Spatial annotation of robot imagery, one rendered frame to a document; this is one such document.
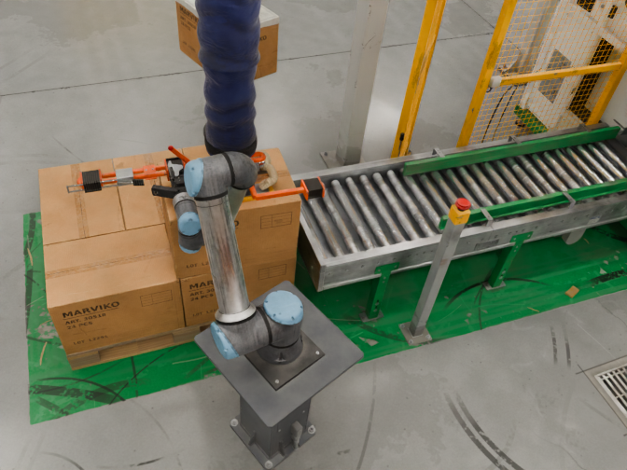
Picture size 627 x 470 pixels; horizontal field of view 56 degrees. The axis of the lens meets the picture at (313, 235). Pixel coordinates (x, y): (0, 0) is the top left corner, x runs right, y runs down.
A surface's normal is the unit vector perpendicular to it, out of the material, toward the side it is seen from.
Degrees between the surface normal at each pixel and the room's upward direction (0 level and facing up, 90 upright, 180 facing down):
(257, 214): 90
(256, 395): 0
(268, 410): 0
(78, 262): 0
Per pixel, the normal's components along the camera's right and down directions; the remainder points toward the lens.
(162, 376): 0.08, -0.68
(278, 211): 0.30, 0.71
